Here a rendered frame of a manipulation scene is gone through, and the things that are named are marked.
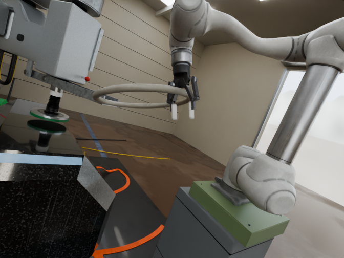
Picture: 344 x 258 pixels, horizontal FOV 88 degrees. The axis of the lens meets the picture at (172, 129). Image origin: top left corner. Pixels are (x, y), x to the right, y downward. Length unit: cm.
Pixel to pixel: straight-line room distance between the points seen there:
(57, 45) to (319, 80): 127
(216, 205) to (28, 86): 593
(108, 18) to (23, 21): 503
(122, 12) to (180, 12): 610
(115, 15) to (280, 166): 633
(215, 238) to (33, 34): 154
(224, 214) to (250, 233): 12
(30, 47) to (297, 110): 150
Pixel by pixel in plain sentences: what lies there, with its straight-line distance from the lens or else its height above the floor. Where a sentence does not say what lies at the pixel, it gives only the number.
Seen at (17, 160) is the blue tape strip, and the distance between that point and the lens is 93.
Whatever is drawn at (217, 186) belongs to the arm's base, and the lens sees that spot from 103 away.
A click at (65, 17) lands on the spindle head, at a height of 147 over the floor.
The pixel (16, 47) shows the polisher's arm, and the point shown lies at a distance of 165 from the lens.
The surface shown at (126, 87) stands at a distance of 70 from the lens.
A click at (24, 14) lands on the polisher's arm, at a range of 168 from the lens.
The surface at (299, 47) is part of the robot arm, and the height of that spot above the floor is 162.
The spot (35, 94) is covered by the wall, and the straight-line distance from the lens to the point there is 632.
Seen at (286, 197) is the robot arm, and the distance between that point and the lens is 77.
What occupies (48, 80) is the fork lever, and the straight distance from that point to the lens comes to 138.
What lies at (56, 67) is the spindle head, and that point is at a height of 120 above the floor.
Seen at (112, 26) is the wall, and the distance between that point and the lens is 655.
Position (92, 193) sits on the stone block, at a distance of 103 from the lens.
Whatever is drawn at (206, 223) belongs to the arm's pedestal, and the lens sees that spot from 95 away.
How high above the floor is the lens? 122
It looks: 7 degrees down
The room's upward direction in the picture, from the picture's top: 20 degrees clockwise
